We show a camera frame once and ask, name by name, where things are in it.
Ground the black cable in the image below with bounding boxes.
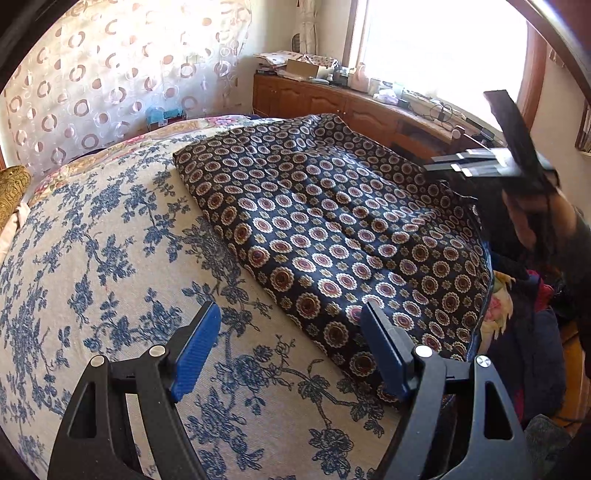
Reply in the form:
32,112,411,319
413,102,456,124

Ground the white curtain with brown circles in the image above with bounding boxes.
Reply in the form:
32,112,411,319
0,0,253,168

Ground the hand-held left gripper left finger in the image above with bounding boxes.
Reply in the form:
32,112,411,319
46,301,222,480

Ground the bright window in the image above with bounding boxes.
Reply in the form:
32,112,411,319
351,0,528,136

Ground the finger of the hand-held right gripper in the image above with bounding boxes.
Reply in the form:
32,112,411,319
484,90,555,174
425,148,519,179

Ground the person's right hand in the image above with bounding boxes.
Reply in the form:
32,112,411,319
503,191,575,254

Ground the pile of dark clothes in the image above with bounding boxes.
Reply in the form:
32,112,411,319
485,249,591,426

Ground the patterned cloth on cabinet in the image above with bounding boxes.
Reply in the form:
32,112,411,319
256,52,343,71

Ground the pale satin cloth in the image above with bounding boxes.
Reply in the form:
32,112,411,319
0,203,31,264

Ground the wooden cabinet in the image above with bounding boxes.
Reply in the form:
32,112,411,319
253,74,468,163

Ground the cardboard box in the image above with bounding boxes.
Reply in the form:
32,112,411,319
286,60,321,82

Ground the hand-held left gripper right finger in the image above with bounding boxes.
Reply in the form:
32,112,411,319
360,301,529,480

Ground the navy medallion print shirt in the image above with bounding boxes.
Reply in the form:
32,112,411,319
173,113,496,408

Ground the person's right forearm grey sleeve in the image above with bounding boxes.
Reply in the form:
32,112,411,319
566,205,591,296

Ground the teal box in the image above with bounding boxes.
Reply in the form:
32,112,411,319
145,107,186,133

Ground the gold embroidered pillow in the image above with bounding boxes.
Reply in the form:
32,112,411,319
0,166,33,228

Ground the blue floral bed sheet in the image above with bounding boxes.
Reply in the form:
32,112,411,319
0,134,416,480

